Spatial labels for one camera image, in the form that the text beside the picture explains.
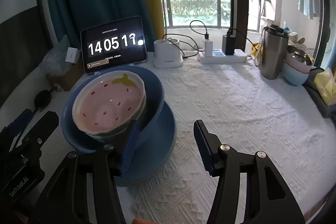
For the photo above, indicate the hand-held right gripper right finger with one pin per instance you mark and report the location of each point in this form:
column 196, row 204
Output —
column 203, row 145

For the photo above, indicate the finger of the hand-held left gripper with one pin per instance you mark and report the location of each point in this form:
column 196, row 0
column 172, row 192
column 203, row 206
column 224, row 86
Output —
column 44, row 127
column 19, row 120

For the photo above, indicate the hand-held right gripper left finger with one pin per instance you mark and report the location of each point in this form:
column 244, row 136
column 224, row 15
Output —
column 130, row 145

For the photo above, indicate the light blue plate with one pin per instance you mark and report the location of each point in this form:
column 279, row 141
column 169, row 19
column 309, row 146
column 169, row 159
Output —
column 162, row 140

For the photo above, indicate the strawberry pattern bowl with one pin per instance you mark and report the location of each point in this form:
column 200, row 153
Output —
column 105, row 103

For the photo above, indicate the dark blue bowl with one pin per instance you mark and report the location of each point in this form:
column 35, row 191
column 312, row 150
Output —
column 155, row 98

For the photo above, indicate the person's right hand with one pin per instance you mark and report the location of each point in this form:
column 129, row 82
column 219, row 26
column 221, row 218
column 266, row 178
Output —
column 140, row 220

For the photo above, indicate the cardboard box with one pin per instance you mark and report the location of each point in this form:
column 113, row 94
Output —
column 68, row 79

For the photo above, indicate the dark grey panel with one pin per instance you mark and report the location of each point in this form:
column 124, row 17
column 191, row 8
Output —
column 21, row 56

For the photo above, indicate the clear tablet stand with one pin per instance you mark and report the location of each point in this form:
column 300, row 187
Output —
column 97, row 73

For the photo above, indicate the small white box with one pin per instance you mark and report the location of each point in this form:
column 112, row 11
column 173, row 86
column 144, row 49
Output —
column 72, row 55

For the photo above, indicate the white power strip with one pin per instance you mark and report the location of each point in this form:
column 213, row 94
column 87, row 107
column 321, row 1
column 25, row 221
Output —
column 236, row 58

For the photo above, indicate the white desk lamp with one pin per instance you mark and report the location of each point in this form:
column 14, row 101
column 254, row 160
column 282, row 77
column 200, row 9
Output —
column 168, row 56

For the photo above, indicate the white charger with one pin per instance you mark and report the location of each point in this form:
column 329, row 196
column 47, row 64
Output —
column 208, row 47

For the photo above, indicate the tablet showing clock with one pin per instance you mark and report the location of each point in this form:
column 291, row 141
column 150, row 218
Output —
column 113, row 43

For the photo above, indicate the black charger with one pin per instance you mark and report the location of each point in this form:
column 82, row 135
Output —
column 228, row 44

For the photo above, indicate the yellow object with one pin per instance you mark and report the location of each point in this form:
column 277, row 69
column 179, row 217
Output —
column 256, row 52

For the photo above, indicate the stainless steel tumbler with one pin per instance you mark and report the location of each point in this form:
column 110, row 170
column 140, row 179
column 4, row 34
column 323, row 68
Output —
column 273, row 56

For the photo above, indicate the pale blue bowl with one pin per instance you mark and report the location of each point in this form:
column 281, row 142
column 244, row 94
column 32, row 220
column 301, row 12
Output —
column 294, row 77

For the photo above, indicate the pink bowl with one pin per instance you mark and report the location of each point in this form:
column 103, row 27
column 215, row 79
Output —
column 294, row 66

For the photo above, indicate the stainless steel bowl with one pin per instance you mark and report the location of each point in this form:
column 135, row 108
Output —
column 299, row 56

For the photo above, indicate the yellow tissue pack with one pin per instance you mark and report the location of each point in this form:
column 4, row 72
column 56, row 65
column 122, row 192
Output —
column 326, row 87

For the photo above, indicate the balcony railing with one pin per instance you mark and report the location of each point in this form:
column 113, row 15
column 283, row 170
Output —
column 219, row 8

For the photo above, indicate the pale food packet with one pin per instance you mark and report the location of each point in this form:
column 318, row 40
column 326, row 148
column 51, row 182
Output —
column 296, row 39

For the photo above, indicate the yellow curtain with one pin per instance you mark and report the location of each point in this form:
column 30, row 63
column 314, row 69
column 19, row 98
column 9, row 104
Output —
column 149, row 3

